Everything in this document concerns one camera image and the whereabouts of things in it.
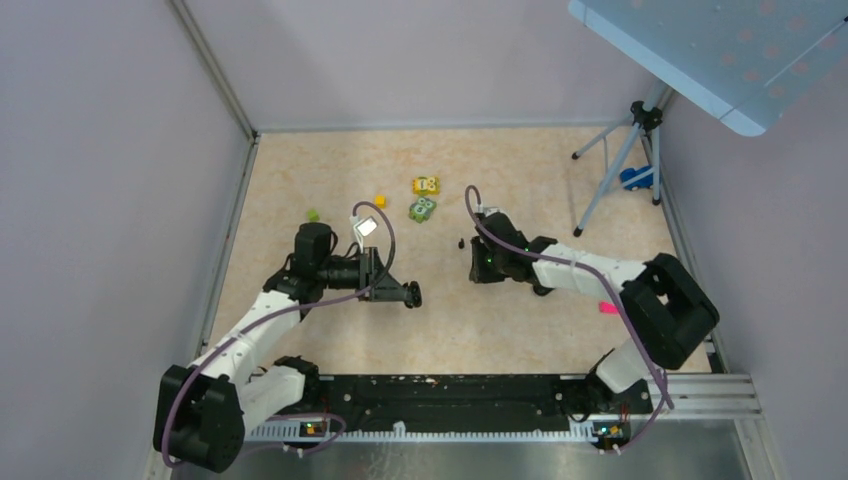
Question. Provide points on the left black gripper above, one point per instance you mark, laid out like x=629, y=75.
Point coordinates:
x=370, y=266

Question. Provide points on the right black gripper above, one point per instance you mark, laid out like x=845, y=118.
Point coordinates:
x=479, y=273

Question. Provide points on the black earbud charging case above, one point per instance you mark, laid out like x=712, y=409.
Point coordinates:
x=413, y=295

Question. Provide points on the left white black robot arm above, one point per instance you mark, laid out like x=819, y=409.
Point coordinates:
x=206, y=409

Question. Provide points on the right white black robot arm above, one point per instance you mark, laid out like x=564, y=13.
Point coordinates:
x=665, y=311

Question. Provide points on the green number block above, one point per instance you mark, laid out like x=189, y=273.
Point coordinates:
x=422, y=209

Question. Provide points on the yellow number block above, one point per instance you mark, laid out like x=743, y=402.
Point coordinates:
x=426, y=185

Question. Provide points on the pink marker pen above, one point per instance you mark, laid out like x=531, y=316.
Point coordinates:
x=608, y=308

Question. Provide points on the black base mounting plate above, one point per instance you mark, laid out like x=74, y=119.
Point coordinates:
x=520, y=403

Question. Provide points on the blue toy car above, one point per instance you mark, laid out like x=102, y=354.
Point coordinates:
x=632, y=179

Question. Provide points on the light blue tripod stand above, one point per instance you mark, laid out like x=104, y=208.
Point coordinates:
x=643, y=122

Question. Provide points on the light blue calibration board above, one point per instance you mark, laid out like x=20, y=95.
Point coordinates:
x=742, y=62

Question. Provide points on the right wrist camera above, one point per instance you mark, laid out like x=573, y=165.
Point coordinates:
x=483, y=212

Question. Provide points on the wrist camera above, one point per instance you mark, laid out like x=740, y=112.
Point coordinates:
x=361, y=228
x=483, y=212

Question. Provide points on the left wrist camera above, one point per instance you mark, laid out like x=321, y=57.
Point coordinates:
x=361, y=228

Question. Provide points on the white cable duct strip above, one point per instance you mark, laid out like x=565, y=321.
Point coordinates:
x=290, y=432

